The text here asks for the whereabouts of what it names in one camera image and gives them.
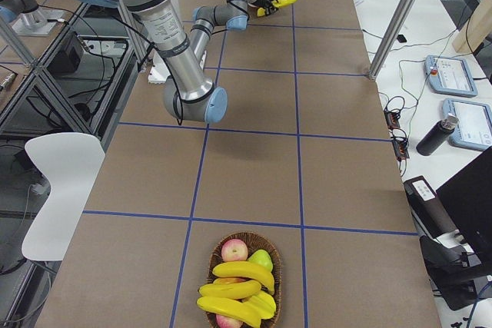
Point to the red apple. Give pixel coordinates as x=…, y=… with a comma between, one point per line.
x=227, y=322
x=234, y=250

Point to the white chair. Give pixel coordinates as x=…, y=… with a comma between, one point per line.
x=70, y=161

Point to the black water bottle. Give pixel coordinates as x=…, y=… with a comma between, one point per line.
x=437, y=135

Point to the black monitor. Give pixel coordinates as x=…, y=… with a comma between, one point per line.
x=466, y=197

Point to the wicker fruit basket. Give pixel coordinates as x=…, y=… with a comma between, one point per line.
x=254, y=242

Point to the teach pendant far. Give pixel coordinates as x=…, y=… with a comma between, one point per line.
x=450, y=75

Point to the black usb hub left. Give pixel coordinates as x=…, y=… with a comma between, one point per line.
x=392, y=119

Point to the yellow banana bunch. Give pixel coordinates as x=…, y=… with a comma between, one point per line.
x=263, y=303

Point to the red apple bottom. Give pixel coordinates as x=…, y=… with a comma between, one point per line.
x=227, y=322

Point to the teach pendant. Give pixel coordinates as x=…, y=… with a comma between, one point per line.
x=450, y=75
x=473, y=130

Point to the black box white label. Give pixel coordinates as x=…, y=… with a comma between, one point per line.
x=427, y=206

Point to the aluminium frame post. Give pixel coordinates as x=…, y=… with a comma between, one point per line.
x=399, y=16

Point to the green pear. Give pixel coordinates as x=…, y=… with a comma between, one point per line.
x=262, y=258

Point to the brown paper table cover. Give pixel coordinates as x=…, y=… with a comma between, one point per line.
x=301, y=157

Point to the black usb hub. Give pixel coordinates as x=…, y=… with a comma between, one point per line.
x=392, y=119
x=400, y=146

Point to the teach pendant near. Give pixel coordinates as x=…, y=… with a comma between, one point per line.
x=473, y=130

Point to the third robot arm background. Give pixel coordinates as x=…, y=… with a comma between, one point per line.
x=27, y=16

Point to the black usb hub right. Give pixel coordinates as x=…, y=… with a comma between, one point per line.
x=400, y=146

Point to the wooden board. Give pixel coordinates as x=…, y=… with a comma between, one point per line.
x=476, y=29

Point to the red apple top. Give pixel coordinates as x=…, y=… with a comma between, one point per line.
x=234, y=250

